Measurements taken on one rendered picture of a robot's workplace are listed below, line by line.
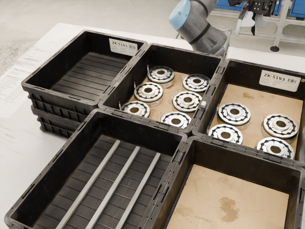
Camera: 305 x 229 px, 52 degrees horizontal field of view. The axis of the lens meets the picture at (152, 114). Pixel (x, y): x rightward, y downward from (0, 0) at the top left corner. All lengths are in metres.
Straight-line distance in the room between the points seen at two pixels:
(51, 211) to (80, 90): 0.50
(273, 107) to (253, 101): 0.07
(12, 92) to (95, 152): 0.66
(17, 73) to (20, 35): 1.93
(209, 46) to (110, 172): 0.68
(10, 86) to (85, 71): 0.40
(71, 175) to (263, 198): 0.52
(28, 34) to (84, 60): 2.19
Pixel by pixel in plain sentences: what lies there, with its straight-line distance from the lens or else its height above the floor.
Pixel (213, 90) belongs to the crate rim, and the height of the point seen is 0.92.
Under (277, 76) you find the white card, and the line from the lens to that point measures 1.15.
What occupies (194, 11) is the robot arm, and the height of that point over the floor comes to 0.99.
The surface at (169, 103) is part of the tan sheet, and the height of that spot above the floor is 0.83.
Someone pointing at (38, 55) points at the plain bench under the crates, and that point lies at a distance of 1.72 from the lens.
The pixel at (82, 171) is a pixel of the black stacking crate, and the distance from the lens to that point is 0.94.
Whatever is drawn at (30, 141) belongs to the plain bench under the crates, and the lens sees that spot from 1.26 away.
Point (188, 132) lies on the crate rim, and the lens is 0.87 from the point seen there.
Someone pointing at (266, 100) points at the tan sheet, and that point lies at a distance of 1.16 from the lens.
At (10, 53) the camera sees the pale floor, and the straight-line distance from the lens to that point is 3.27.
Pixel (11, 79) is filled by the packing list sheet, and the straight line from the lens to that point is 1.60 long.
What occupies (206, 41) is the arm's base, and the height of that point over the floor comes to 0.89.
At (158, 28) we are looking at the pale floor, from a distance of 3.29.
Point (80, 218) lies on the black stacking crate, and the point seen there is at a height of 0.83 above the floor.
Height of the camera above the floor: 1.56
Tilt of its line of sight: 44 degrees down
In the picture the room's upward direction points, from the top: 3 degrees counter-clockwise
